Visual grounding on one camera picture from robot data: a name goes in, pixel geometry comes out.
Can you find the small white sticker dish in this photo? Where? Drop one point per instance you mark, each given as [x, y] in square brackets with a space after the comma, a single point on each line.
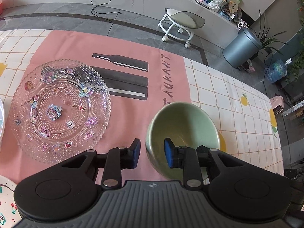
[2, 119]

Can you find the white rolling stool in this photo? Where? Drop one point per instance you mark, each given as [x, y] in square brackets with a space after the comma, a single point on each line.
[183, 21]

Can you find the green potted plant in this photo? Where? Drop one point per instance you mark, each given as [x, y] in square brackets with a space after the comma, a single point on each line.
[267, 41]

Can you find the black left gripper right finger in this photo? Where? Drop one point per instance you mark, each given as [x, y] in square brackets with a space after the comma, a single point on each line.
[188, 159]

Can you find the green ceramic bowl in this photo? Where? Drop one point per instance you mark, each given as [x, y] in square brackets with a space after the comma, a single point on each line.
[186, 125]

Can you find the pink space heater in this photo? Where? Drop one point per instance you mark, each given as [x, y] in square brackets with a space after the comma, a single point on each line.
[277, 103]

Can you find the blue water jug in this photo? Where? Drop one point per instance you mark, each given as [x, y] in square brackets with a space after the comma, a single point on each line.
[277, 70]

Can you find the fruit painted ceramic plate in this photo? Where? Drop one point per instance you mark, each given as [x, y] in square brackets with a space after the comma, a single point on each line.
[8, 209]

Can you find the checked lemon tablecloth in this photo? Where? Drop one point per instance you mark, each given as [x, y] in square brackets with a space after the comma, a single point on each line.
[243, 115]

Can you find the grey trash bin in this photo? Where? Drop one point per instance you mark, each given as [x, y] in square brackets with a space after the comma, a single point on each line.
[242, 48]

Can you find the pink table runner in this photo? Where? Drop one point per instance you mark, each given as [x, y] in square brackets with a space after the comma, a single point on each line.
[17, 165]

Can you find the clear glass sticker plate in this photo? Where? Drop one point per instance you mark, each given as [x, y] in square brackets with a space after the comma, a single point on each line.
[59, 110]

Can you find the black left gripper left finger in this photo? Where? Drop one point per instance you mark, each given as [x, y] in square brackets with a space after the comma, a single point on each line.
[115, 161]

